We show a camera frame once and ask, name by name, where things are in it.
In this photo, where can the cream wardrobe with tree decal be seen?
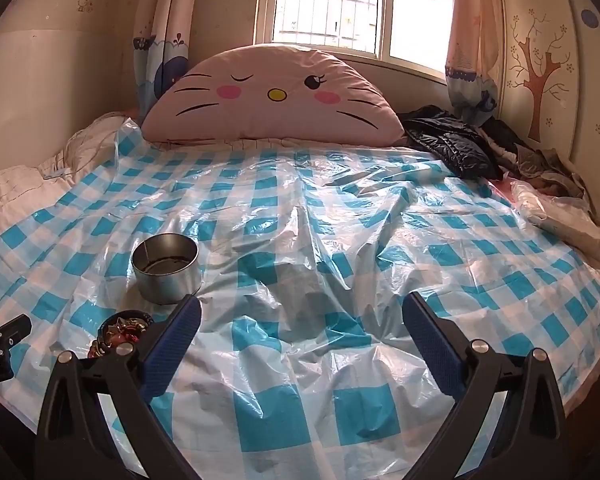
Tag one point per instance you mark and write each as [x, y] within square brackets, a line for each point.
[560, 60]

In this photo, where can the white quilt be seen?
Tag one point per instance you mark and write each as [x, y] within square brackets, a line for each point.
[25, 182]

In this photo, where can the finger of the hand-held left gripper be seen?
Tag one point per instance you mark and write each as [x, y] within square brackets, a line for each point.
[12, 330]

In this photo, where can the pink curtain with blue whale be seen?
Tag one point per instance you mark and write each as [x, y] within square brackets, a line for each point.
[160, 50]

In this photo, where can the white plastic bag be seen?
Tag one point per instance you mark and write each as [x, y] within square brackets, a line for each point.
[565, 220]

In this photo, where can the pink cat face pillow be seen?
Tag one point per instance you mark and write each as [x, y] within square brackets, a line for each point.
[275, 100]

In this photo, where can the window with metal bars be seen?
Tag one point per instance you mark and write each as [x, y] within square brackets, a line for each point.
[330, 5]

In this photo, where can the pink curtain with blue boat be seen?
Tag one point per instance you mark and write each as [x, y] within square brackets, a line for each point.
[472, 60]

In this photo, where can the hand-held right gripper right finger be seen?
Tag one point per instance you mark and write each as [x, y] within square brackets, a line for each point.
[430, 345]

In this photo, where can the black puffer jacket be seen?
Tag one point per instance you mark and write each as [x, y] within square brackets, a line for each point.
[455, 147]

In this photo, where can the round metal tin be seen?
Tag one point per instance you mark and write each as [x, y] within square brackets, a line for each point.
[167, 275]

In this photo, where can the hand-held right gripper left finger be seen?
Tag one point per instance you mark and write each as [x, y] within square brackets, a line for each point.
[174, 345]

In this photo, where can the pile of dark clothes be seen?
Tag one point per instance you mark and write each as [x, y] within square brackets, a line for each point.
[540, 165]

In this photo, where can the blue checkered plastic sheet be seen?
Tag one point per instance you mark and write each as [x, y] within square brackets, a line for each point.
[305, 240]

